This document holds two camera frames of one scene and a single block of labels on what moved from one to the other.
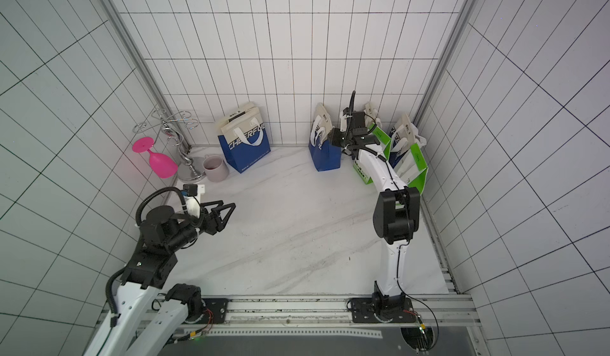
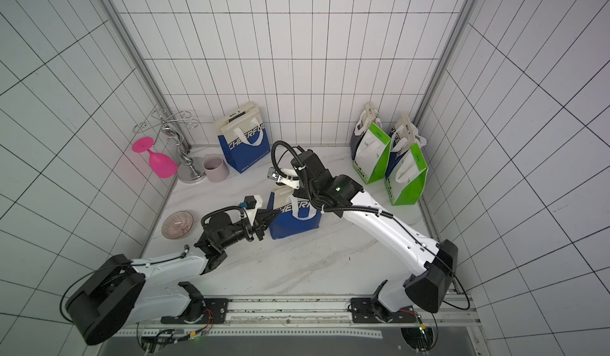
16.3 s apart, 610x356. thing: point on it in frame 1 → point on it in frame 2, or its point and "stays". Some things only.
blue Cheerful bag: (326, 156) → (297, 214)
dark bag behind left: (371, 117) stays
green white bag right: (412, 168) stays
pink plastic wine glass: (160, 165) stays
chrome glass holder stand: (189, 169) stays
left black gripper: (207, 217) → (261, 224)
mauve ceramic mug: (215, 168) stays
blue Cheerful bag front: (243, 137) stays
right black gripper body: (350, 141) → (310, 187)
